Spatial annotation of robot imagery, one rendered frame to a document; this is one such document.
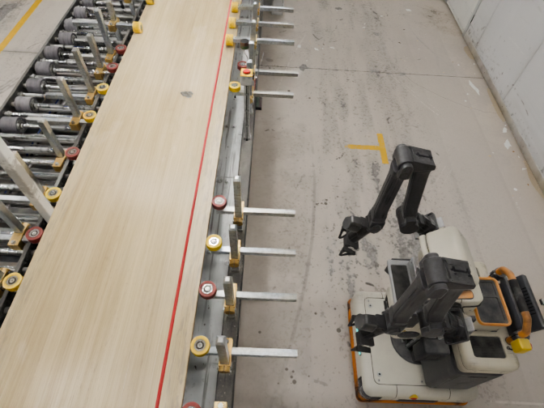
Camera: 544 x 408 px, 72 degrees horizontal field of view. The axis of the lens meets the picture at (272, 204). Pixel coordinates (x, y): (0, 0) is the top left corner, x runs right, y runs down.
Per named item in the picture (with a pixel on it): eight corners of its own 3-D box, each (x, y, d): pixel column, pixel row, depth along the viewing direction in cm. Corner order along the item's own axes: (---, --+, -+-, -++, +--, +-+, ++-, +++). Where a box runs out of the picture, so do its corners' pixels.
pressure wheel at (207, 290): (203, 308, 176) (200, 299, 166) (199, 292, 180) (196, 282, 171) (219, 303, 178) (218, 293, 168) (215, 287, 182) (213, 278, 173)
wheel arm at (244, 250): (295, 252, 196) (295, 248, 192) (295, 258, 194) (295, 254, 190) (211, 248, 195) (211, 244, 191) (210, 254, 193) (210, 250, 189)
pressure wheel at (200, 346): (197, 365, 161) (194, 358, 152) (190, 348, 165) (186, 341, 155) (214, 355, 164) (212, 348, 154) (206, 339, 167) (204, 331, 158)
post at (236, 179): (242, 228, 217) (240, 175, 178) (242, 233, 215) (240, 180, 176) (236, 227, 217) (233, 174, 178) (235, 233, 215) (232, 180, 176)
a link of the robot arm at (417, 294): (454, 289, 98) (444, 252, 105) (432, 288, 98) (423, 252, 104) (401, 337, 133) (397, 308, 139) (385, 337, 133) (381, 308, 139)
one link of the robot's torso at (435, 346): (422, 310, 205) (441, 292, 186) (435, 364, 189) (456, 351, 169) (375, 308, 205) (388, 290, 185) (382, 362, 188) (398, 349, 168)
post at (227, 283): (235, 315, 191) (231, 275, 153) (235, 322, 189) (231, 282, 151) (228, 315, 191) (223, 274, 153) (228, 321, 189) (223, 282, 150)
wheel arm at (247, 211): (294, 213, 210) (295, 209, 207) (294, 218, 208) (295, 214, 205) (217, 210, 209) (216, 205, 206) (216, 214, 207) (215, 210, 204)
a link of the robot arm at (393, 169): (418, 167, 124) (410, 143, 130) (400, 166, 123) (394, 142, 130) (382, 235, 158) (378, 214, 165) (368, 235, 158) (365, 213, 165)
